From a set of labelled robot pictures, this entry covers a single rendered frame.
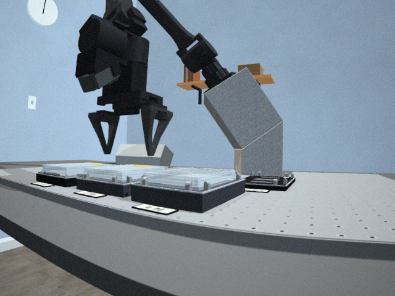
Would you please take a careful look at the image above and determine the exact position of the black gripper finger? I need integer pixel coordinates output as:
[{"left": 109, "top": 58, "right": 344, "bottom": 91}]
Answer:
[
  {"left": 141, "top": 106, "right": 173, "bottom": 156},
  {"left": 88, "top": 112, "right": 120, "bottom": 154}
]

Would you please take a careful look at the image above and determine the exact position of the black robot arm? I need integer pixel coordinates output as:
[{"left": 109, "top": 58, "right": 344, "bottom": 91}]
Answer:
[{"left": 75, "top": 0, "right": 236, "bottom": 96}]

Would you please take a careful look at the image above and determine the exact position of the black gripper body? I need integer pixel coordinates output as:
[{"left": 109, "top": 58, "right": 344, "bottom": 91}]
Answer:
[{"left": 96, "top": 68, "right": 167, "bottom": 116}]

